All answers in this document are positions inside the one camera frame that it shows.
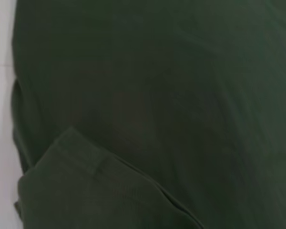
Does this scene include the dark green printed t-shirt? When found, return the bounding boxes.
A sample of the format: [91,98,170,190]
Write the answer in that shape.
[10,0,286,229]

